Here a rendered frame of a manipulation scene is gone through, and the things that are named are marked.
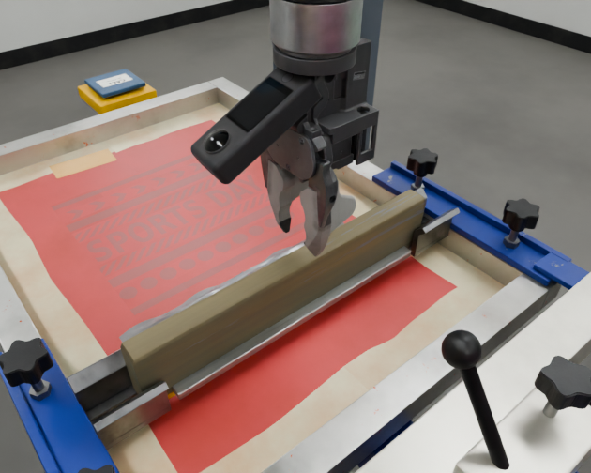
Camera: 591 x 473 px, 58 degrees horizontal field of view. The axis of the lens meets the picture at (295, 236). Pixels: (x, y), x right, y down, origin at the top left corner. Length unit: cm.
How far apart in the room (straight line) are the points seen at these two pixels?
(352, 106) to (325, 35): 10
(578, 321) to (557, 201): 215
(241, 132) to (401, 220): 30
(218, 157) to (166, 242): 37
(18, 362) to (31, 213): 41
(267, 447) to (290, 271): 18
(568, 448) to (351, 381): 24
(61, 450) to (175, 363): 12
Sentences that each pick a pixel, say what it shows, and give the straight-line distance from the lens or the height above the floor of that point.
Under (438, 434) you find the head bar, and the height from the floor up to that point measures 104.
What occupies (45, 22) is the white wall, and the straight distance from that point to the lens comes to 433.
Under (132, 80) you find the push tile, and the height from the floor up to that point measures 97.
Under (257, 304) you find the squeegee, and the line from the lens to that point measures 57.
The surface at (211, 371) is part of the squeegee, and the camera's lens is 58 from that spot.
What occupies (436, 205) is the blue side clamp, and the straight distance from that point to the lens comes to 80.
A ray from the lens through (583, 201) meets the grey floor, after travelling 282.
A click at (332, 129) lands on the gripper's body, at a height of 123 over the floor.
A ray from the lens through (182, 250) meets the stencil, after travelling 78.
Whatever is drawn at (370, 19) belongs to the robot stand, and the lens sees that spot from 128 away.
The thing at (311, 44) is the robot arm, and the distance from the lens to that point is 44.
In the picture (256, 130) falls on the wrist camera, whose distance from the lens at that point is 44.
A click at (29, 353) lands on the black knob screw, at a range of 56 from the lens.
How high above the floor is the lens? 146
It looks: 40 degrees down
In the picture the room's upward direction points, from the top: straight up
